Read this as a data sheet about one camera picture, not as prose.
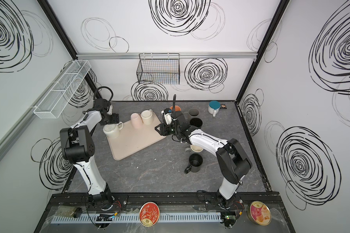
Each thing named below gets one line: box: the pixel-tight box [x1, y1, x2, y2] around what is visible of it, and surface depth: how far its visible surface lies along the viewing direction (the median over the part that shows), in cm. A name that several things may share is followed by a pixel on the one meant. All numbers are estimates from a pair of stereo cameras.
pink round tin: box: [246, 200, 272, 227], surface depth 69 cm
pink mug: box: [130, 112, 144, 129], surface depth 102 cm
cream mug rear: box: [140, 109, 155, 125], surface depth 105 cm
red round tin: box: [139, 201, 160, 228], surface depth 69 cm
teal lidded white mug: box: [208, 100, 222, 117], surface depth 111 cm
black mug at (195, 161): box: [184, 153, 204, 175], surface depth 83 cm
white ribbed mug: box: [103, 121, 124, 139], surface depth 96 cm
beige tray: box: [106, 112, 167, 161], surface depth 98 cm
